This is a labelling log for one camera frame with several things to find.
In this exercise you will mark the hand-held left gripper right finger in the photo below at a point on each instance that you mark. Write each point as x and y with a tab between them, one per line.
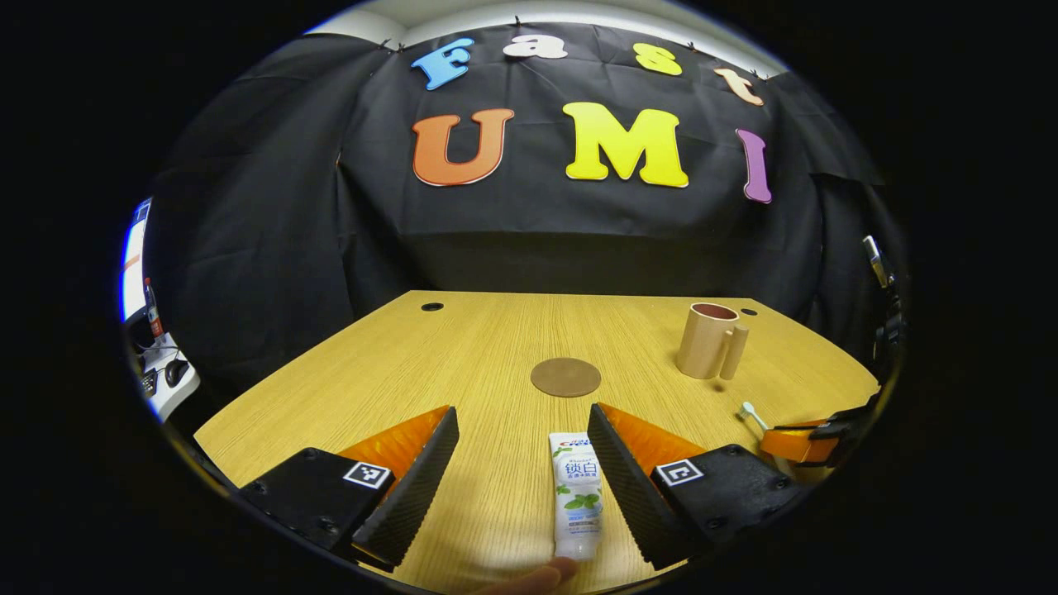
628	496

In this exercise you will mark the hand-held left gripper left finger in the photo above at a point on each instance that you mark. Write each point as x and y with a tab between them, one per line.
417	496

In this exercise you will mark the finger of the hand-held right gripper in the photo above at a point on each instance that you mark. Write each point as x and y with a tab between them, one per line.
793	442

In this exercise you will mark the white toothpaste tube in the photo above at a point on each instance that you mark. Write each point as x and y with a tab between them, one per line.
576	496

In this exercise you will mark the pale green toothbrush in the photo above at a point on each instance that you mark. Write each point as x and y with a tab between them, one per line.
750	412

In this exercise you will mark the round brown coaster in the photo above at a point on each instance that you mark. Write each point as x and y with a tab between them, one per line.
565	378

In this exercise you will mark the beige cup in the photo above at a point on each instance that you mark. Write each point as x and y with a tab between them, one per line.
702	343

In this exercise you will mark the wooden desktop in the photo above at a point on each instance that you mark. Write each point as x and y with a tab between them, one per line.
463	355

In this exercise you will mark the black computer mouse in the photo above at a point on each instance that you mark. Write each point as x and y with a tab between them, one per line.
176	373

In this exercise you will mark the black backdrop cloth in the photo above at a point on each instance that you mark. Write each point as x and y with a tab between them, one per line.
537	240

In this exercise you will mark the black keyboard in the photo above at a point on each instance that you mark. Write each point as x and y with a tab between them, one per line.
150	383

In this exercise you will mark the red bottle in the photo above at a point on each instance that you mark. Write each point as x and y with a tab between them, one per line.
153	312

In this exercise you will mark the computer monitor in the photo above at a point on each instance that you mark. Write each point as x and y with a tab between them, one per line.
134	273

